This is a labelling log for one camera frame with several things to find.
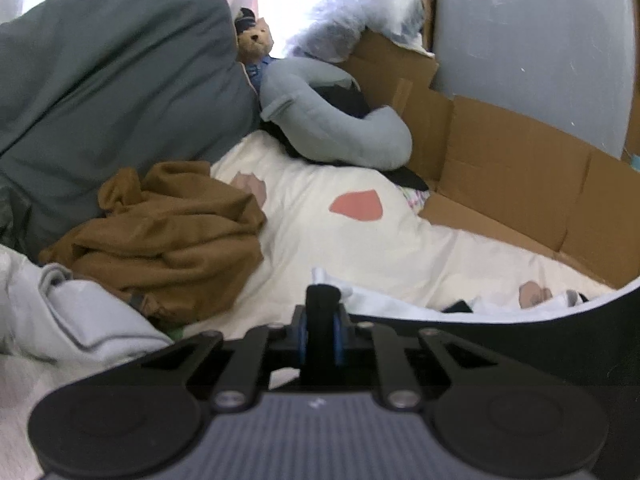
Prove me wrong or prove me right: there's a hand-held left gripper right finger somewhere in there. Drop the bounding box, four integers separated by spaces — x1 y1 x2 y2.
332 305 506 409

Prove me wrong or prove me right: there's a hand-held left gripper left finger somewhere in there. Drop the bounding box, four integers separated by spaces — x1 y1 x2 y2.
137 305 308 409

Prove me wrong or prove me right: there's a black top with white collar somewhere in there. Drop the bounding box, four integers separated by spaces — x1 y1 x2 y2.
305 267 640 411

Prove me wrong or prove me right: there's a light grey hoodie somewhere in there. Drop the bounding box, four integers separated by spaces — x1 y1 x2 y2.
0 245 173 366

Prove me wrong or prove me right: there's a cream bear-print blanket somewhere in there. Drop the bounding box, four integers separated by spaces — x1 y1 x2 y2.
165 132 616 391

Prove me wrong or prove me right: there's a floral cloth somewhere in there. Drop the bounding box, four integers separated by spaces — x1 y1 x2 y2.
397 184 431 213

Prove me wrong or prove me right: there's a brown garment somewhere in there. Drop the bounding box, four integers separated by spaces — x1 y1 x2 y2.
39 160 267 326

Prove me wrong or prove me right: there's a grey neck pillow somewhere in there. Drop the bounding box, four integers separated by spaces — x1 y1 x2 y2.
259 55 413 168

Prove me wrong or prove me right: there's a black cloth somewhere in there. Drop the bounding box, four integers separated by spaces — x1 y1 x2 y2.
260 82 431 192

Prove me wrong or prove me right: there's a brown cardboard sheet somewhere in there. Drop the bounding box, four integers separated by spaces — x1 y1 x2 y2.
345 0 640 291

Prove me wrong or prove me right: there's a clear plastic bag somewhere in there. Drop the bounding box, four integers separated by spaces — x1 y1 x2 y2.
287 10 366 63

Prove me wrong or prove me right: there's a brown teddy bear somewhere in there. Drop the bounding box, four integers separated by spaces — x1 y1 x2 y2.
234 7 281 93

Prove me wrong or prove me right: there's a grey cabinet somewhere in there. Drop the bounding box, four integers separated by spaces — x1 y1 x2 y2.
432 0 633 158

